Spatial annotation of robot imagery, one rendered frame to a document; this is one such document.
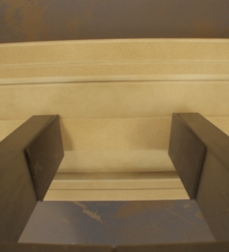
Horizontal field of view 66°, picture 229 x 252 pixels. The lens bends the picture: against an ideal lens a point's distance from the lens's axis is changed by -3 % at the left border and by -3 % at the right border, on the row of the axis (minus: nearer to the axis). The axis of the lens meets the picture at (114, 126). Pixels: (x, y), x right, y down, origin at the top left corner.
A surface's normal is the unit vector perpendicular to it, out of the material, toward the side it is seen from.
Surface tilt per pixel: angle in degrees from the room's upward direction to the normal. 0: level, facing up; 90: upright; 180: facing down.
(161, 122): 0
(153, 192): 0
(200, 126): 90
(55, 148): 90
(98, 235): 0
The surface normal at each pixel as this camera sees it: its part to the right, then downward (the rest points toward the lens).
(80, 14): 0.00, 0.38
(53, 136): 1.00, -0.01
